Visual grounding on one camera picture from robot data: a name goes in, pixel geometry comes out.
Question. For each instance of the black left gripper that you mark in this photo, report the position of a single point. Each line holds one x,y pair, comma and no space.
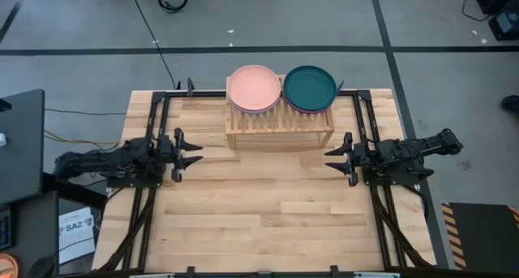
164,150

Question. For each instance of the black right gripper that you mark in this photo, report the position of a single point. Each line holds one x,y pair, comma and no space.
361,158

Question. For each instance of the pink plate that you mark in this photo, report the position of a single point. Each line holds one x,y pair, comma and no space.
308,112

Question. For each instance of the dark teal plate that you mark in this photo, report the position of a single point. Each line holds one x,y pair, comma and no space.
310,87

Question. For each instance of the peach plate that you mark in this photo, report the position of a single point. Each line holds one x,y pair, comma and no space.
253,87

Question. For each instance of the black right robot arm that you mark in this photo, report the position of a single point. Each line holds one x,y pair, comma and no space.
405,156

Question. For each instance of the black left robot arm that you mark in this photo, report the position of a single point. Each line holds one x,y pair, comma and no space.
101,164

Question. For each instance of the wooden slatted shelf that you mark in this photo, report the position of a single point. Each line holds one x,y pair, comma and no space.
280,124

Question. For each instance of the black table clamp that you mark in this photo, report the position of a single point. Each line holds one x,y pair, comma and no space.
190,87
334,271
190,272
340,86

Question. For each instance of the white printed paper sheet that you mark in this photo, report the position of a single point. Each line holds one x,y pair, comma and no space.
77,237

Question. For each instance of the black hazard-striped platform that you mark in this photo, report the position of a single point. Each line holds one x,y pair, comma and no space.
486,237

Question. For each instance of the person's shoe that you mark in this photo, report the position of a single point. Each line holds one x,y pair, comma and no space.
511,103

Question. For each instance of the small white container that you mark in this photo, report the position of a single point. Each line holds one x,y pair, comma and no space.
2,139

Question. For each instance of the black box with screen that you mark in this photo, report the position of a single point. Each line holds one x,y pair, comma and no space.
504,26

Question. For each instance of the orange round object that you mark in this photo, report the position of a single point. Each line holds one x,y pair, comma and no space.
7,266

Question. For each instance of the black aluminium table frame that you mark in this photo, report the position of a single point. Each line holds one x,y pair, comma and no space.
178,93

